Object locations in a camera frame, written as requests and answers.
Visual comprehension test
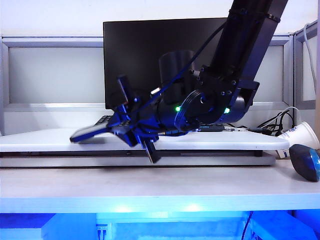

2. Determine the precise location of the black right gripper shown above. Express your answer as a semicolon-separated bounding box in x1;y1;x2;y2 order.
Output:
106;74;162;165

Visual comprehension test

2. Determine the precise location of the white desk riser platform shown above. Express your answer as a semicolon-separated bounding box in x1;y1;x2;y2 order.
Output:
0;128;291;168

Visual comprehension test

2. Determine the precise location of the black computer monitor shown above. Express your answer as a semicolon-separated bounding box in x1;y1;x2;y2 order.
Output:
102;17;230;111

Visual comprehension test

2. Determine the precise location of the white paper cup blue print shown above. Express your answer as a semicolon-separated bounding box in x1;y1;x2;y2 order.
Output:
276;121;320;159

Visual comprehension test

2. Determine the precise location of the black and blue computer mouse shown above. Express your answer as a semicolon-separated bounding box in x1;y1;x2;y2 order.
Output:
288;144;320;182

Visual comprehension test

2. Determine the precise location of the narrow grey partition panel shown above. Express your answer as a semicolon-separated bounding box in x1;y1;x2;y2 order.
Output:
293;21;320;131

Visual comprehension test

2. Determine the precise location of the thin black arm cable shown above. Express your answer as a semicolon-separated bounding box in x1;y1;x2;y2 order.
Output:
138;23;226;107

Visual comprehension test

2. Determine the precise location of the white cable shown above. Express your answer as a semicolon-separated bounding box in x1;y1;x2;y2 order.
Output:
274;106;301;137
303;23;318;97

